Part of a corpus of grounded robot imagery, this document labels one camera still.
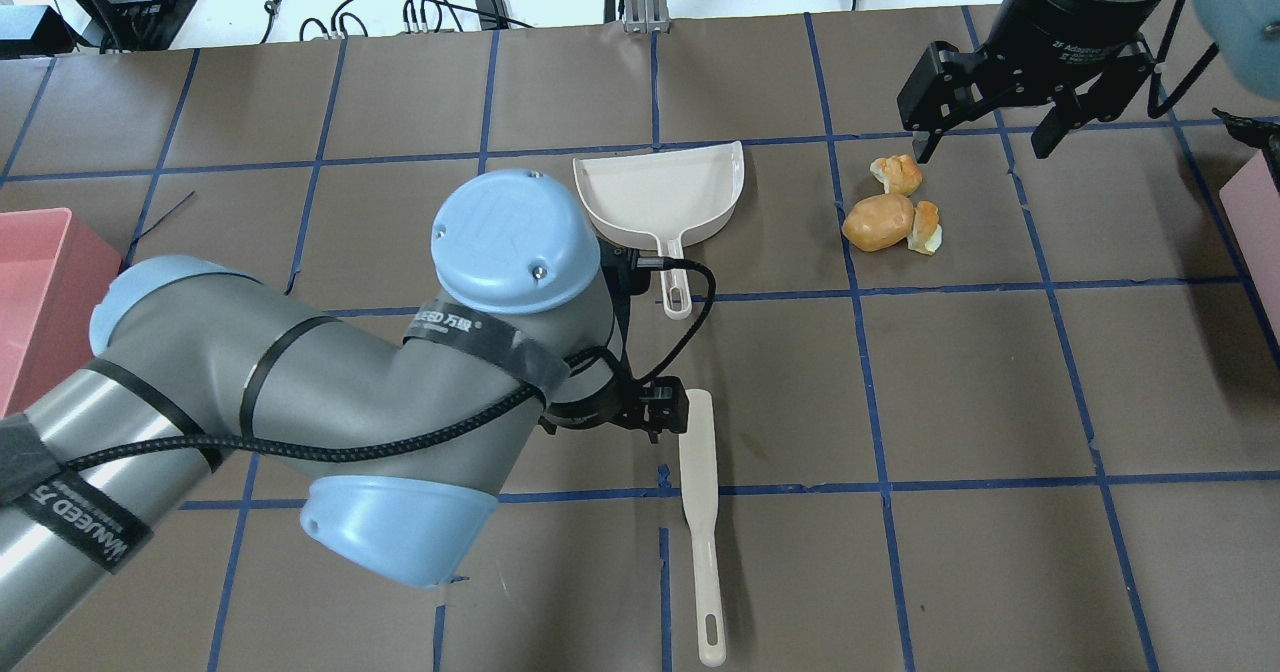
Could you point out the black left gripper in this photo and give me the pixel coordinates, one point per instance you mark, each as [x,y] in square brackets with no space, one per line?
[664,409]

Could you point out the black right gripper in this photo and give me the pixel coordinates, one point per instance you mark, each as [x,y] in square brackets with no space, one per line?
[1062,14]

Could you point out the white hand brush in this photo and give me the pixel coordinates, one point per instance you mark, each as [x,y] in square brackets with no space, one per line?
[699,485]

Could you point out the white plastic dustpan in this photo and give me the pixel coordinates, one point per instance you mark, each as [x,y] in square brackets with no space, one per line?
[662,202]

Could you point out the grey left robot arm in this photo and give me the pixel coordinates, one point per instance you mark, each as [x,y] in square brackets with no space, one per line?
[407,444]

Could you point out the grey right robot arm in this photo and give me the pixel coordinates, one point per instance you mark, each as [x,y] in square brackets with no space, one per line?
[1243,33]

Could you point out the pink plastic bin left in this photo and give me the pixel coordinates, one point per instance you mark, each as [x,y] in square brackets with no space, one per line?
[54,270]

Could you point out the torn bread piece upper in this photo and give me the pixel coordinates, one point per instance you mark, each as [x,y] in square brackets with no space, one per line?
[899,174]

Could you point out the torn bread piece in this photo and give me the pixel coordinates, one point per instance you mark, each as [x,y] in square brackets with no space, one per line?
[926,234]
[899,174]

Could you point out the torn bread piece lower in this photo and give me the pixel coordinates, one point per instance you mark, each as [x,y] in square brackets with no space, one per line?
[926,234]

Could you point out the black device on desk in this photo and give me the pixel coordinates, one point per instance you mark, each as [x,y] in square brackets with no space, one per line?
[148,25]

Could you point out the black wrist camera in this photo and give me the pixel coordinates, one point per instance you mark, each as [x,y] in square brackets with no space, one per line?
[620,271]

